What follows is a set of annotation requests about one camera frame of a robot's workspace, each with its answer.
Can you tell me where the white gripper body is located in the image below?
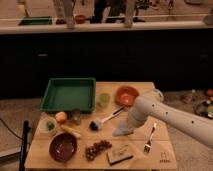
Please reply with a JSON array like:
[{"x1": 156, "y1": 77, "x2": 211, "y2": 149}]
[{"x1": 126, "y1": 112, "x2": 148, "y2": 129}]

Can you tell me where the grey blue towel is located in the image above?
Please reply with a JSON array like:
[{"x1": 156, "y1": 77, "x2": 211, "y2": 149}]
[{"x1": 113, "y1": 121, "x2": 133, "y2": 136}]

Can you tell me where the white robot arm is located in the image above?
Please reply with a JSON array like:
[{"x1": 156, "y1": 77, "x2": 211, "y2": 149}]
[{"x1": 126, "y1": 89, "x2": 213, "y2": 149}]

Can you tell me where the orange bowl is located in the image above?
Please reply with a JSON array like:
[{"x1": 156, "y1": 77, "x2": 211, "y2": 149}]
[{"x1": 115, "y1": 86, "x2": 139, "y2": 106}]

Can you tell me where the purple bowl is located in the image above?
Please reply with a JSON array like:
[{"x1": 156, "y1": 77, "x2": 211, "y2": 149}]
[{"x1": 49, "y1": 133, "x2": 77, "y2": 163}]

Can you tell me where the background red bowl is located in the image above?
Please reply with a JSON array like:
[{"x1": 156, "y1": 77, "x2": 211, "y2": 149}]
[{"x1": 75, "y1": 15, "x2": 86, "y2": 24}]

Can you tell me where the silver fork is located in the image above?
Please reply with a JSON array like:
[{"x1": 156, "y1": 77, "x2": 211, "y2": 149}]
[{"x1": 144, "y1": 123, "x2": 157, "y2": 154}]

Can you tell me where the green cup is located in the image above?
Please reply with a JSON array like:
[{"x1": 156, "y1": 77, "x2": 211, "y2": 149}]
[{"x1": 98, "y1": 93, "x2": 110, "y2": 108}]

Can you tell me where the black and tan eraser block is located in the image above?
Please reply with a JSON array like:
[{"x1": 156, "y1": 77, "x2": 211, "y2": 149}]
[{"x1": 107, "y1": 144, "x2": 133, "y2": 165}]

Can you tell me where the bunch of dark grapes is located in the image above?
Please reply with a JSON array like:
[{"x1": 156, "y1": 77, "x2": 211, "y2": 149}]
[{"x1": 85, "y1": 140, "x2": 112, "y2": 161}]

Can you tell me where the small metal can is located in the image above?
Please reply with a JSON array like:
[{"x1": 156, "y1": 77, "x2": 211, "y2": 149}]
[{"x1": 71, "y1": 109, "x2": 81, "y2": 125}]

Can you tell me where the yellow banana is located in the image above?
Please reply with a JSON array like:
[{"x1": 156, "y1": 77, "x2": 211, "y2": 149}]
[{"x1": 60, "y1": 125, "x2": 81, "y2": 138}]

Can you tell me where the orange peach fruit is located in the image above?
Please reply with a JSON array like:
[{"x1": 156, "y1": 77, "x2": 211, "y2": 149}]
[{"x1": 55, "y1": 112, "x2": 68, "y2": 124}]

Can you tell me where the green plastic tray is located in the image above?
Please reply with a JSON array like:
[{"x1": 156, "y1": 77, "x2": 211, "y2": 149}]
[{"x1": 40, "y1": 78, "x2": 96, "y2": 113}]

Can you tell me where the clear container with green item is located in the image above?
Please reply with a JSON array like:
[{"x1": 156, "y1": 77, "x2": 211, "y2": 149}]
[{"x1": 38, "y1": 117, "x2": 57, "y2": 136}]

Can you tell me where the background green tray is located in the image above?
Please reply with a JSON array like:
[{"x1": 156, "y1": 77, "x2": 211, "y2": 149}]
[{"x1": 19, "y1": 16, "x2": 52, "y2": 26}]

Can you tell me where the dish brush white handle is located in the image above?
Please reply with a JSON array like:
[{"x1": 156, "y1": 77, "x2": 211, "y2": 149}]
[{"x1": 89, "y1": 107, "x2": 124, "y2": 131}]

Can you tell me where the black stand post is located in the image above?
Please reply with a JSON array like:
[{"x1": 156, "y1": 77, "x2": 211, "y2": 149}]
[{"x1": 19, "y1": 121, "x2": 30, "y2": 171}]

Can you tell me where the black cable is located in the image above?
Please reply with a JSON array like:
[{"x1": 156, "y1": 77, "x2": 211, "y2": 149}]
[{"x1": 0, "y1": 118, "x2": 24, "y2": 141}]

